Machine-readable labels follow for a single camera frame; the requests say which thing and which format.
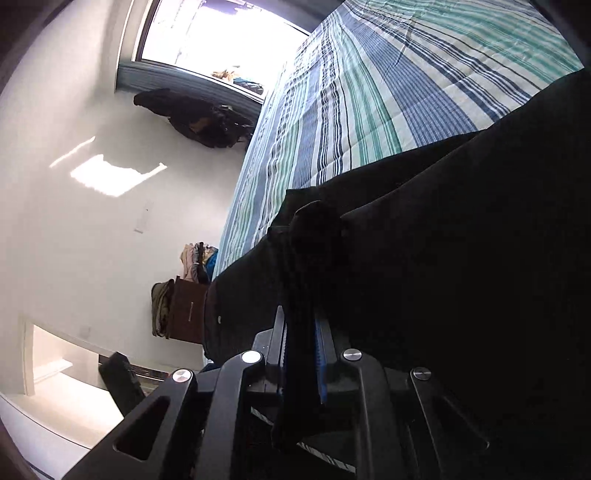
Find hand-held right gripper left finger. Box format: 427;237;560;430
62;305;288;480

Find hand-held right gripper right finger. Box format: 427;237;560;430
315;316;491;480

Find black pants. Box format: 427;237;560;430
203;67;591;480

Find brown wooden dresser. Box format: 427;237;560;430
166;276;211;345

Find olive clothes pile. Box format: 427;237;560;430
151;281;177;339

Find colourful clothes pile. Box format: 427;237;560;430
180;242;218;282

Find black bag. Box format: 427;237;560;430
98;352;147;417

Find bed with striped blanket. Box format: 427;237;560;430
217;0;583;278

